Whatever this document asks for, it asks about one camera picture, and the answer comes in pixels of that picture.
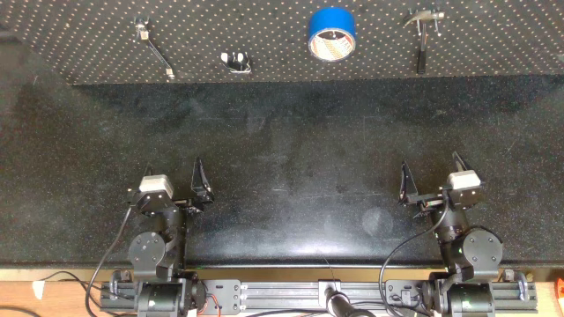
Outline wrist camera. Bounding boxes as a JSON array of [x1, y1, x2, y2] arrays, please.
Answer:
[[138, 174, 174, 195], [446, 170, 482, 191]]

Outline hammer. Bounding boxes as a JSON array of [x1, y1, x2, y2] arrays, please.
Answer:
[[403, 9, 446, 75]]

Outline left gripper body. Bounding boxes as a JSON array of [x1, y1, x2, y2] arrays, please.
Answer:
[[170, 197, 216, 217]]

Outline mounting rail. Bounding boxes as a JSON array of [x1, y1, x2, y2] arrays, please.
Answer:
[[100, 269, 538, 317]]

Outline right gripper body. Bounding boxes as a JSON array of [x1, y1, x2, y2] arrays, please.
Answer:
[[397, 192, 448, 219]]

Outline black cable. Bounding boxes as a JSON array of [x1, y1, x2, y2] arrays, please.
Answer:
[[378, 195, 450, 317], [84, 205, 134, 317]]

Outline black and white pliers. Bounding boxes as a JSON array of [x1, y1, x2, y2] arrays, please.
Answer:
[[219, 51, 253, 75]]

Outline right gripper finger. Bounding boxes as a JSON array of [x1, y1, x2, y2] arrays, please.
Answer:
[[452, 151, 471, 173], [397, 160, 419, 204]]

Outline black pegboard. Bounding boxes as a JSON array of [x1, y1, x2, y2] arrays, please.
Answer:
[[0, 0, 564, 85]]

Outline thin black wire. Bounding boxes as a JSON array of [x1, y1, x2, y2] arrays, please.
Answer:
[[39, 269, 103, 292]]

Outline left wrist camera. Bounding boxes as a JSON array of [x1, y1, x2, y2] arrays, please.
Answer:
[[138, 174, 174, 195]]

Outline wrench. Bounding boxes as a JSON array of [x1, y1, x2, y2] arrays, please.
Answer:
[[135, 24, 176, 82]]

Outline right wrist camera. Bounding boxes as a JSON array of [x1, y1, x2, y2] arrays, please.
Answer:
[[446, 170, 482, 191]]

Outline roll of blue tape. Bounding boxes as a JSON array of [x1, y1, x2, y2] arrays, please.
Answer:
[[307, 6, 358, 63]]

